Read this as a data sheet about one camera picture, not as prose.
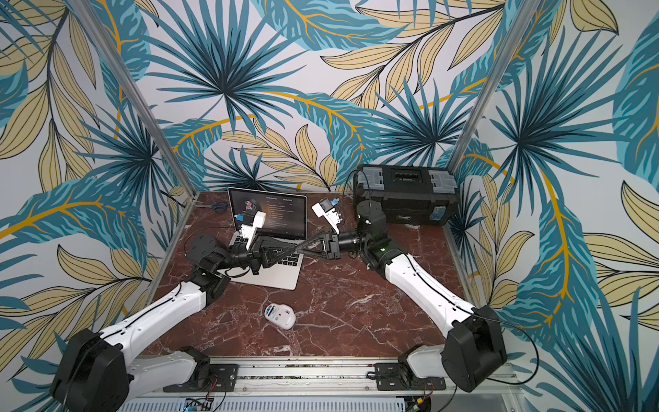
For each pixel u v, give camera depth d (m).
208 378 0.69
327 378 0.75
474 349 0.40
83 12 0.67
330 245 0.59
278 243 0.62
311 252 0.63
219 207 1.13
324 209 0.61
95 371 0.39
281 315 0.82
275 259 0.62
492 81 0.82
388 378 0.73
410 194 0.98
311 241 0.63
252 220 0.58
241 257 0.61
